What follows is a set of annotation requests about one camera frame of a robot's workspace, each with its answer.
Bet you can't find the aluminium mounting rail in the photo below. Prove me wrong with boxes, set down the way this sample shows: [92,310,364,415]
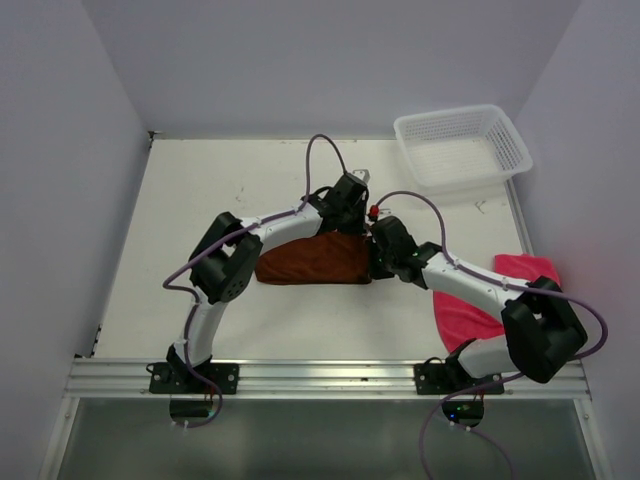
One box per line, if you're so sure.
[63,358,591,400]

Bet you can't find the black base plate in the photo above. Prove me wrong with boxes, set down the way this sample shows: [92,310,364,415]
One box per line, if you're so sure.
[413,358,504,396]
[146,361,240,395]

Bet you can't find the white plastic basket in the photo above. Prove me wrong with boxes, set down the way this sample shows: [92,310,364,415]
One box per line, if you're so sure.
[393,104,533,195]

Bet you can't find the brown towel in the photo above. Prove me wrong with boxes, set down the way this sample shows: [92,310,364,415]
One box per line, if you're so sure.
[255,232,372,285]

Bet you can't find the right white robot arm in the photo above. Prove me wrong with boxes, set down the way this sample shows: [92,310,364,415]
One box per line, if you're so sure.
[371,216,588,393]

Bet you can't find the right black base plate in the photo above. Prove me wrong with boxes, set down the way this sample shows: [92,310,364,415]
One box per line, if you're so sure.
[413,358,504,396]

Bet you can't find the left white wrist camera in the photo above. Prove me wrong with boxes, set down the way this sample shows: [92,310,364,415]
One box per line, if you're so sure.
[351,169,371,184]

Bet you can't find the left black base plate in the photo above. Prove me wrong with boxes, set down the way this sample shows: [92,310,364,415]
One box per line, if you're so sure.
[146,361,240,395]

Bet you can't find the pink towel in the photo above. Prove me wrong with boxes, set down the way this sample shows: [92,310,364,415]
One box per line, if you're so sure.
[433,254,560,353]

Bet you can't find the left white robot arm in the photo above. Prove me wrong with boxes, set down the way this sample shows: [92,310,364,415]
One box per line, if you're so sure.
[163,170,371,393]

